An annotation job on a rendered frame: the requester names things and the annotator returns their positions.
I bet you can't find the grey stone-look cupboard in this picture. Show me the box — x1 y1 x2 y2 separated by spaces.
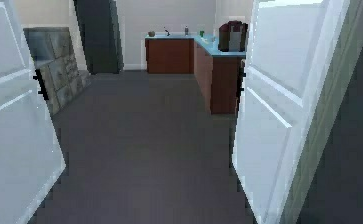
23 26 92 116

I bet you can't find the white panelled room door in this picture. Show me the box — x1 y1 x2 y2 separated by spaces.
0 0 67 224
231 0 352 224

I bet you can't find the brown cabinet with blue worktop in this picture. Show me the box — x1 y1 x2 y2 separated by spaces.
144 34 247 115

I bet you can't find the black door handle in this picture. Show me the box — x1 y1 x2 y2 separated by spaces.
237 59 247 101
32 68 50 102

